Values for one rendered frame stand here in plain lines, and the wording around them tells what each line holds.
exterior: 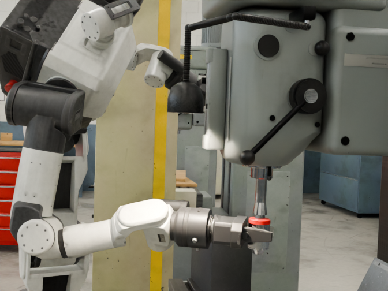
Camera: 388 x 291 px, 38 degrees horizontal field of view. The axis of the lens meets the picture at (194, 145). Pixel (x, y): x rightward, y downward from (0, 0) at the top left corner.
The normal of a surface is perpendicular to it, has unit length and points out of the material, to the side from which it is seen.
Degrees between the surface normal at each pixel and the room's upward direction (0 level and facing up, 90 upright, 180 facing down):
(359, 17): 90
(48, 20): 58
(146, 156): 90
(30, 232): 85
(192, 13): 90
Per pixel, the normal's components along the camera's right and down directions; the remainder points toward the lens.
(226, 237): -0.20, 0.04
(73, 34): 0.40, -0.48
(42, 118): 0.00, -0.04
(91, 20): -0.66, 0.44
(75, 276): 0.45, 0.18
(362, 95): 0.18, 0.06
